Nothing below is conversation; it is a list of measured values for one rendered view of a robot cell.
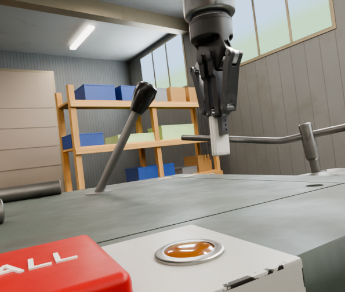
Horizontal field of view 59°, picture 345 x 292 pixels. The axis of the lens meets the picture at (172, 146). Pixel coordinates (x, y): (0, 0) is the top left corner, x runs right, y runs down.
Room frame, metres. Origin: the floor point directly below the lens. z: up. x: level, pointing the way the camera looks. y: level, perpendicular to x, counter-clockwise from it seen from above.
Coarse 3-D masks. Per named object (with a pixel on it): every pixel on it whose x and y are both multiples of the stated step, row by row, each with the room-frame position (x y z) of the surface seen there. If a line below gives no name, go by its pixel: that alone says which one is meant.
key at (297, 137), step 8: (328, 128) 0.51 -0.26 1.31; (336, 128) 0.50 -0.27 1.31; (344, 128) 0.50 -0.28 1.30; (184, 136) 0.62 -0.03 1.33; (192, 136) 0.61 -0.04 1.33; (200, 136) 0.61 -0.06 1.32; (208, 136) 0.60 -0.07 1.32; (232, 136) 0.58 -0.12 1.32; (288, 136) 0.54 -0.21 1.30; (296, 136) 0.53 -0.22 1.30
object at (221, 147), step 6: (216, 120) 0.52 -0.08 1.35; (216, 126) 0.52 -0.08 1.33; (216, 132) 0.52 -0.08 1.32; (216, 138) 0.52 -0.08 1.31; (222, 138) 0.53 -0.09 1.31; (228, 138) 0.54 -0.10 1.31; (216, 144) 0.52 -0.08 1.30; (222, 144) 0.53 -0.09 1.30; (228, 144) 0.54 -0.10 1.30; (216, 150) 0.52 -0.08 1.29; (222, 150) 0.53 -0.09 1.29; (228, 150) 0.54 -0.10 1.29
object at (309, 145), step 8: (304, 128) 0.52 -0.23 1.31; (312, 128) 0.52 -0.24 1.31; (304, 136) 0.52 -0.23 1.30; (312, 136) 0.52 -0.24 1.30; (304, 144) 0.52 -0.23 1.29; (312, 144) 0.51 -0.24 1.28; (304, 152) 0.52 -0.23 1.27; (312, 152) 0.51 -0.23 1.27; (312, 160) 0.52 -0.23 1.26; (312, 168) 0.52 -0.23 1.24
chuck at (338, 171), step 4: (336, 168) 0.53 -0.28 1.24; (340, 168) 0.52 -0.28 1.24; (344, 168) 0.52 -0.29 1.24; (320, 172) 0.50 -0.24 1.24; (324, 172) 0.49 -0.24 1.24; (328, 172) 0.49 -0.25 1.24; (332, 172) 0.49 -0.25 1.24; (336, 172) 0.49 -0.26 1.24; (340, 172) 0.48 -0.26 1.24; (344, 172) 0.48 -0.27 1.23
